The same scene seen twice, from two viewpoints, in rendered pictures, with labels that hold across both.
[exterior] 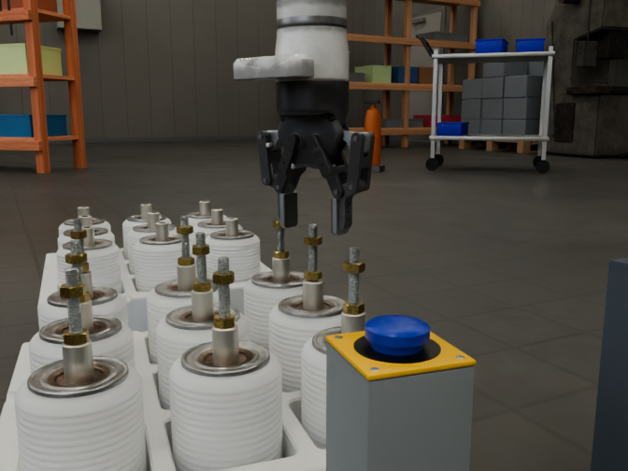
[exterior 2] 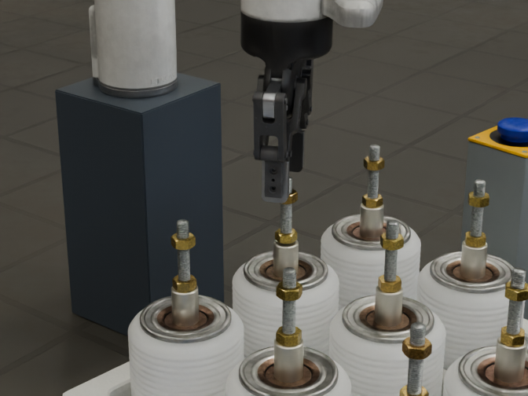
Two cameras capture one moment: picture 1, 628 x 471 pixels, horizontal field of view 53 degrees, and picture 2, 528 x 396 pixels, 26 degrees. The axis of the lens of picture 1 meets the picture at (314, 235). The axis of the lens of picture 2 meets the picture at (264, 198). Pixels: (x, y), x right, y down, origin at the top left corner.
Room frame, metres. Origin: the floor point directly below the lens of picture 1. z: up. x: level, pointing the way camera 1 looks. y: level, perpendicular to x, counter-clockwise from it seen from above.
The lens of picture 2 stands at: (1.07, 0.81, 0.72)
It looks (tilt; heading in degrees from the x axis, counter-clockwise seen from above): 24 degrees down; 244
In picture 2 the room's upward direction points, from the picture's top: straight up
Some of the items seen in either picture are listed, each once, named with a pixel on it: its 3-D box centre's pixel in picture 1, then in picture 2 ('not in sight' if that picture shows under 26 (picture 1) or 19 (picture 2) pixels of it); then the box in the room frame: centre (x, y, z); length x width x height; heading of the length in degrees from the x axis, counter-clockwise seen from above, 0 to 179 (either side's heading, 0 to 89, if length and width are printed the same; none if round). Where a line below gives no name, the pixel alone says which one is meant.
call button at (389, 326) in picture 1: (396, 338); (517, 132); (0.37, -0.05, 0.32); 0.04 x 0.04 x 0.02
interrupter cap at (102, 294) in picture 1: (82, 297); not in sight; (0.70, 0.26, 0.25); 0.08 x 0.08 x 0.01
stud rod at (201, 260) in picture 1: (201, 269); (390, 263); (0.62, 0.11, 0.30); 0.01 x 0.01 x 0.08
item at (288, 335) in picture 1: (312, 385); (284, 359); (0.66, 0.00, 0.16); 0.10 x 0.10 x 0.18
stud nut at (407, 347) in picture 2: (78, 234); (416, 347); (0.70, 0.26, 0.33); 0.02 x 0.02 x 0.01; 24
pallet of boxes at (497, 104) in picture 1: (514, 104); not in sight; (8.46, -2.63, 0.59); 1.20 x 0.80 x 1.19; 27
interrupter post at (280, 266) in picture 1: (280, 269); (185, 305); (0.77, 0.04, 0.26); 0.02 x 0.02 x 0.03
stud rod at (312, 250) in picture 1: (312, 259); (286, 217); (0.66, 0.00, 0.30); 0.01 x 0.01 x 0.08
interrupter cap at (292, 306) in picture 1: (312, 306); (285, 271); (0.66, 0.00, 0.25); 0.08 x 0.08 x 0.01
